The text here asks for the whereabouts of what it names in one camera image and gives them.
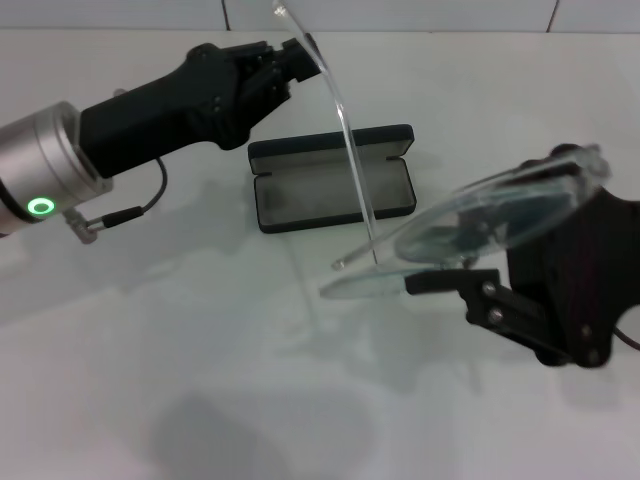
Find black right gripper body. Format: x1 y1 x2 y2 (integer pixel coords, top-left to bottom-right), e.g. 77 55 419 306
502 143 640 371

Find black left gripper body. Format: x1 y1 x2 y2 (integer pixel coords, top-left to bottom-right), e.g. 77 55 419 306
78 42 264 180

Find clear white glasses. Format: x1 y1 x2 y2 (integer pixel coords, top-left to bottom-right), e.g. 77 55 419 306
271 0 614 301

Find black glasses case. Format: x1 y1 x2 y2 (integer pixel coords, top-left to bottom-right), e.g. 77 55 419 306
247 123 418 235

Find grey right arm cable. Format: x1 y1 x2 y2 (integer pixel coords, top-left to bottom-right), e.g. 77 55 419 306
613 324 640 350

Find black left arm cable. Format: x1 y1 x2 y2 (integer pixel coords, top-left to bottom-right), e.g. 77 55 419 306
62 157 170 246

